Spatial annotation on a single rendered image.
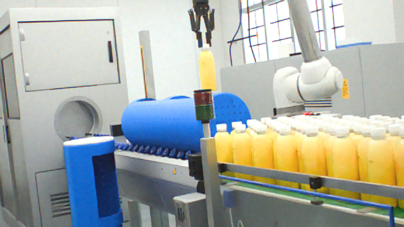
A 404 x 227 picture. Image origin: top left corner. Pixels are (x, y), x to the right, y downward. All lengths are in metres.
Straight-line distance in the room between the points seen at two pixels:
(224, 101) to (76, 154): 0.94
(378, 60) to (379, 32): 1.12
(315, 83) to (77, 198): 1.40
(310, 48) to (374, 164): 1.41
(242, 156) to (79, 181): 1.17
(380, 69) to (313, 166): 2.36
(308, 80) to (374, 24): 2.36
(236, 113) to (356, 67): 1.68
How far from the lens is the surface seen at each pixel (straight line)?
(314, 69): 2.72
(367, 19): 5.10
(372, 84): 3.83
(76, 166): 2.80
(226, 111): 2.23
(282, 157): 1.69
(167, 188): 2.56
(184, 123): 2.27
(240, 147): 1.89
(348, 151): 1.50
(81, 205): 2.84
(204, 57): 2.29
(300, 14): 2.72
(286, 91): 2.82
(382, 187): 1.36
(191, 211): 1.90
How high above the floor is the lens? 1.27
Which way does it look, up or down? 3 degrees down
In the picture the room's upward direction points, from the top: 6 degrees counter-clockwise
